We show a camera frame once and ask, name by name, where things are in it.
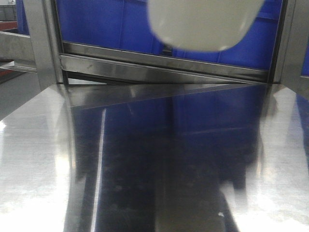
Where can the blue crate left behind shelf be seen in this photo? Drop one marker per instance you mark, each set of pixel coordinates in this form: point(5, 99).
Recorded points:
point(116, 24)

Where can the blue crate behind shelf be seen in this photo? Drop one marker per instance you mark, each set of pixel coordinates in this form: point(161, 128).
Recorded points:
point(116, 24)
point(255, 50)

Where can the blue crate right behind shelf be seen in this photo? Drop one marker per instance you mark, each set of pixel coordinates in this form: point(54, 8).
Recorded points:
point(255, 50)

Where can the white plastic bin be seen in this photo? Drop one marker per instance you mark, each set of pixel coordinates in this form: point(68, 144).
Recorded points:
point(202, 25)

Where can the stainless steel shelf frame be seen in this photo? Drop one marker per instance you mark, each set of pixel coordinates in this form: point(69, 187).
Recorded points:
point(55, 61)

